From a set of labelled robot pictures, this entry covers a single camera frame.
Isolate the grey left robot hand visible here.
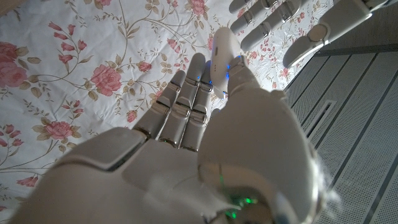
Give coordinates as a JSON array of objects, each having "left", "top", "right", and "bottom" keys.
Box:
[{"left": 228, "top": 0, "right": 389, "bottom": 69}]

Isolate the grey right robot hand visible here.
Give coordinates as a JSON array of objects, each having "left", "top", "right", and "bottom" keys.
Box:
[{"left": 9, "top": 52, "right": 327, "bottom": 224}]

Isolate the white AirPods case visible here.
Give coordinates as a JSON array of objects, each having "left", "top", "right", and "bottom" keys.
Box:
[{"left": 210, "top": 27, "right": 243, "bottom": 100}]

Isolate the floral backdrop cloth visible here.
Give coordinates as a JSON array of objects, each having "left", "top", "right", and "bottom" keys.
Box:
[{"left": 0, "top": 0, "right": 336, "bottom": 218}]

